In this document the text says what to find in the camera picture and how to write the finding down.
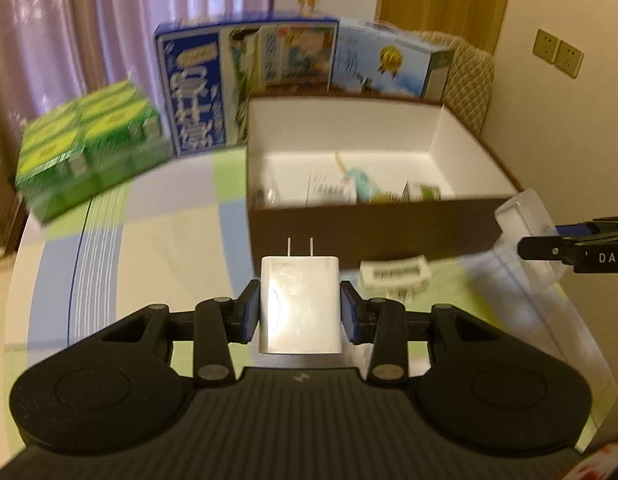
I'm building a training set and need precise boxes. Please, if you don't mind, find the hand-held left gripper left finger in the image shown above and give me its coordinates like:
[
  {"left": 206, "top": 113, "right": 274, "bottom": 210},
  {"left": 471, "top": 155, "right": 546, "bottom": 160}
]
[{"left": 99, "top": 279, "right": 263, "bottom": 389}]

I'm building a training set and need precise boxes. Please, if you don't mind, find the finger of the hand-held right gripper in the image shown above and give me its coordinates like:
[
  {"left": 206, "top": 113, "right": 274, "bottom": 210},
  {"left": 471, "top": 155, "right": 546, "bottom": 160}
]
[
  {"left": 518, "top": 234, "right": 582, "bottom": 267},
  {"left": 553, "top": 216, "right": 618, "bottom": 242}
]

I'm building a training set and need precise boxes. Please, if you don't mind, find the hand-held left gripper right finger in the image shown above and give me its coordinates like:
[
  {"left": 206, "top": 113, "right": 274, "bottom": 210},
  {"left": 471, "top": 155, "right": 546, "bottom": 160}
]
[{"left": 340, "top": 281, "right": 502, "bottom": 388}]

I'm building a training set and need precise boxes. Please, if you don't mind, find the clear plastic case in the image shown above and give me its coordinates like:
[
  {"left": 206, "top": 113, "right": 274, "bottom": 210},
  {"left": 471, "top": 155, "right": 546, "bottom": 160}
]
[{"left": 493, "top": 189, "right": 574, "bottom": 293}]

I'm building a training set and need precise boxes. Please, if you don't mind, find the white two-prong plug adapter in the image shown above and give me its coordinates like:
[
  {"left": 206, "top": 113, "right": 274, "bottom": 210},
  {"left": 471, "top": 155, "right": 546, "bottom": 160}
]
[{"left": 259, "top": 237, "right": 346, "bottom": 358}]

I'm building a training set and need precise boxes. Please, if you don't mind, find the white plastic holder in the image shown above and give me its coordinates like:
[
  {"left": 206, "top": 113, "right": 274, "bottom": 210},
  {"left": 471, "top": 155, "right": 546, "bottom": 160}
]
[{"left": 359, "top": 255, "right": 432, "bottom": 303}]

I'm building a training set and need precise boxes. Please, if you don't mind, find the brown cardboard box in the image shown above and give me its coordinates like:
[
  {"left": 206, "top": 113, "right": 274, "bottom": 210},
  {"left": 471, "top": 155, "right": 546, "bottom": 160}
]
[{"left": 245, "top": 91, "right": 520, "bottom": 266}]

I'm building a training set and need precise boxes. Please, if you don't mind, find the blue and white medicine box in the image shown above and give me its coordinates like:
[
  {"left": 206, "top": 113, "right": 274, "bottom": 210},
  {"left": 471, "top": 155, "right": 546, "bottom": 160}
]
[{"left": 306, "top": 172, "right": 357, "bottom": 206}]

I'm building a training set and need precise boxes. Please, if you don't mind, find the green handheld mini fan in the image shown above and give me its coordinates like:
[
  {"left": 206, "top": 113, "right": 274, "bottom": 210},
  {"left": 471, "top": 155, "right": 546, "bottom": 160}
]
[{"left": 336, "top": 152, "right": 404, "bottom": 205}]

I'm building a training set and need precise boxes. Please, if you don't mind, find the green and white small box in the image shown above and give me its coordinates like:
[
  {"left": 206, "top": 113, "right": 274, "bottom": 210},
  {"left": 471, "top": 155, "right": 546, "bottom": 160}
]
[{"left": 401, "top": 180, "right": 442, "bottom": 203}]

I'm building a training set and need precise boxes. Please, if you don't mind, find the plaid tablecloth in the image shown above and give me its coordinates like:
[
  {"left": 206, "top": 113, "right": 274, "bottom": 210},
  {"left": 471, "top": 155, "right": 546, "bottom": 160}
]
[{"left": 6, "top": 147, "right": 618, "bottom": 453}]

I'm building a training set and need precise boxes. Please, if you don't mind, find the beige quilted chair cover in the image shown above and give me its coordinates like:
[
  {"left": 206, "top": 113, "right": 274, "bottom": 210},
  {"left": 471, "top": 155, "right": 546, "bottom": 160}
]
[{"left": 419, "top": 30, "right": 494, "bottom": 138}]

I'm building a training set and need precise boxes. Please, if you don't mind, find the red and white cloth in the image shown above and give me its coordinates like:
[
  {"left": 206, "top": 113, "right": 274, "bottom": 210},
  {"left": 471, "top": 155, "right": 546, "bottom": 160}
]
[{"left": 564, "top": 442, "right": 618, "bottom": 480}]

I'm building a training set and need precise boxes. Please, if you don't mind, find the green shrink-wrapped drink pack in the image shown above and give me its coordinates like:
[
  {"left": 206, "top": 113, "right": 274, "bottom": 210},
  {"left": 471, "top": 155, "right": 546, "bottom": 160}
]
[{"left": 14, "top": 80, "right": 172, "bottom": 223}]

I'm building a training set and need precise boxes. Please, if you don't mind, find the light blue milk carton case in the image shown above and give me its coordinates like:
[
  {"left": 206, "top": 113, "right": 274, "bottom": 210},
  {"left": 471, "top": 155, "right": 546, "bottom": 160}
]
[{"left": 331, "top": 21, "right": 457, "bottom": 101}]

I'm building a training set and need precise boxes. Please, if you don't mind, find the pink curtain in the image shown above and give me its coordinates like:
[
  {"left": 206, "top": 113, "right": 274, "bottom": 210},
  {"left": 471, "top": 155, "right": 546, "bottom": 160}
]
[{"left": 0, "top": 0, "right": 310, "bottom": 171}]

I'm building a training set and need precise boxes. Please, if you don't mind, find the beige wall socket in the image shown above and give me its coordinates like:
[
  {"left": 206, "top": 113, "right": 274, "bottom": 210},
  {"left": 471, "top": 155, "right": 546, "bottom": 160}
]
[
  {"left": 533, "top": 29, "right": 560, "bottom": 63},
  {"left": 555, "top": 39, "right": 586, "bottom": 80}
]

